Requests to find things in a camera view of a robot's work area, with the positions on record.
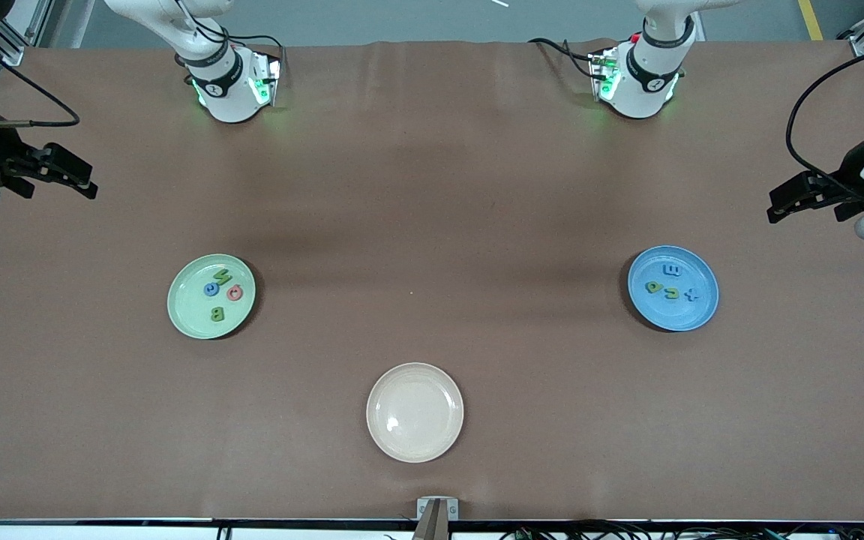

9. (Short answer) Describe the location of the blue plate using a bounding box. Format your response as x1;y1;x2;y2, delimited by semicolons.
627;245;720;332

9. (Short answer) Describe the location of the metal camera post bracket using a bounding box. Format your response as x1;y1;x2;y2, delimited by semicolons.
417;496;460;540

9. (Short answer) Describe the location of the brown table cover mat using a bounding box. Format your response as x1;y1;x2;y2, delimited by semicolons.
0;39;864;522

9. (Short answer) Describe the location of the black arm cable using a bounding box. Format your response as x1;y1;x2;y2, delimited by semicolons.
0;30;80;128
786;36;864;188

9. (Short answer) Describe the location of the beige plate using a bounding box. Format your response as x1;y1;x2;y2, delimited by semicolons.
366;362;465;464

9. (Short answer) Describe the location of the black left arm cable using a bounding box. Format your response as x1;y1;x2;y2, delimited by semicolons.
786;36;864;188

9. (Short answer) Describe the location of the black base cable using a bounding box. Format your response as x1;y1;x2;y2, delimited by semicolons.
214;28;284;55
528;36;599;80

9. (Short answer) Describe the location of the light green plate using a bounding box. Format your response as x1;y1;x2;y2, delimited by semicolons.
167;253;257;340

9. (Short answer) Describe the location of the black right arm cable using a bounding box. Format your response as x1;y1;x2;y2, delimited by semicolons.
0;30;80;128

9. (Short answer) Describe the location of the silver base connector block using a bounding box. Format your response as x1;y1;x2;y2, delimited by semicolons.
588;46;620;102
250;54;283;107

